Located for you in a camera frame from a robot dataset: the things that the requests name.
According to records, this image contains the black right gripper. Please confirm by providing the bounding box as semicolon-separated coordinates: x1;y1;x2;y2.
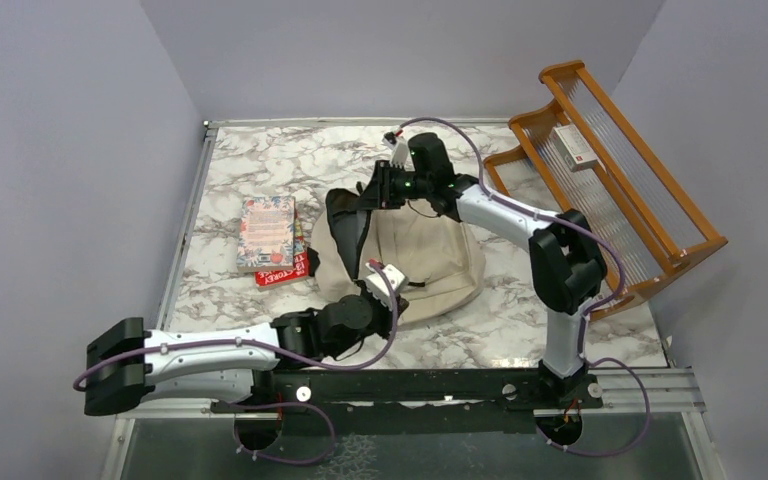
352;160;432;210

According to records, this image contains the cream canvas backpack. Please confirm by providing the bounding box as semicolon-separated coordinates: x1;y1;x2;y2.
309;188;486;325

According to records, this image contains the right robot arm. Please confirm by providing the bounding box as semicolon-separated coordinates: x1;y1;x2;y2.
350;133;607;407

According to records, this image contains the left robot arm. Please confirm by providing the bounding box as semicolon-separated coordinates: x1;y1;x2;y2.
72;270;410;416

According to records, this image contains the red cover book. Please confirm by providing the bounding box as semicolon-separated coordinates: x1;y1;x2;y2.
254;211;312;289

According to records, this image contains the floral cover book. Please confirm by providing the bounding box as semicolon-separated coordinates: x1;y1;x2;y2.
236;195;296;273

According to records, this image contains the small white red box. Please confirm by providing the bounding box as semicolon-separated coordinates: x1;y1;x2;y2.
550;124;599;172

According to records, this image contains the wooden rack with clear slats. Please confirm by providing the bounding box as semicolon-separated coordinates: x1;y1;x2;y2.
484;60;728;320

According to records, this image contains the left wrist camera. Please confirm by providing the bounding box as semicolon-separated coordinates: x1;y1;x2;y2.
362;260;409;303

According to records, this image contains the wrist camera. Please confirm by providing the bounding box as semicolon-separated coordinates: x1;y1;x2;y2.
383;129;411;169
362;260;409;303

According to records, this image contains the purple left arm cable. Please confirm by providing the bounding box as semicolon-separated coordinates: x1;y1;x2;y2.
72;261;401;392

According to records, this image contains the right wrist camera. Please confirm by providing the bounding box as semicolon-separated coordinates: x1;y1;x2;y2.
383;129;411;169

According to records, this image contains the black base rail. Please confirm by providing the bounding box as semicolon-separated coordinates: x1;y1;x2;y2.
210;368;603;436

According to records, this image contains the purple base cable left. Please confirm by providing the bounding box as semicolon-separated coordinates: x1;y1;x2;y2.
232;400;339;466

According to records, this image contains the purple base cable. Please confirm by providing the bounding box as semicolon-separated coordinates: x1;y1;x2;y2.
534;357;654;461
232;400;339;466

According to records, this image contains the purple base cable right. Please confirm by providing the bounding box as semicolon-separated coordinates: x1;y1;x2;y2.
534;357;654;461

